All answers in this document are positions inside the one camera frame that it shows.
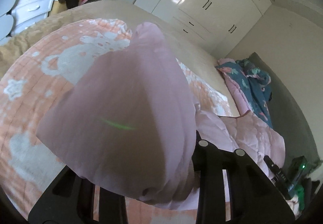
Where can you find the orange bear pattern blanket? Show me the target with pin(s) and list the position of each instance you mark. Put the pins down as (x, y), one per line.
(51, 67)

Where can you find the pink quilted coat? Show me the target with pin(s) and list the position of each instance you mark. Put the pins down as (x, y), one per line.
(131, 122)

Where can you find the white glossy wardrobe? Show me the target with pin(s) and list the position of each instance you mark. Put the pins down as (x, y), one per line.
(215, 25)

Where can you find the grey upholstered headboard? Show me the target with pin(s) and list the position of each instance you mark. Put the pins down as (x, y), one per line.
(288, 120)

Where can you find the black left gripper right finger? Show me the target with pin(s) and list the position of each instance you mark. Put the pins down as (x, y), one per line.
(233, 189)

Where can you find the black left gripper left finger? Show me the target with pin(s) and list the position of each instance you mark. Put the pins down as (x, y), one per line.
(70, 199)

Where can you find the white oval boards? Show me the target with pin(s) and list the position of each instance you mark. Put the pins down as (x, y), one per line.
(7, 20)

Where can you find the teal and pink duvet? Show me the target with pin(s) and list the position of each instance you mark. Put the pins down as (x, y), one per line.
(249, 86)

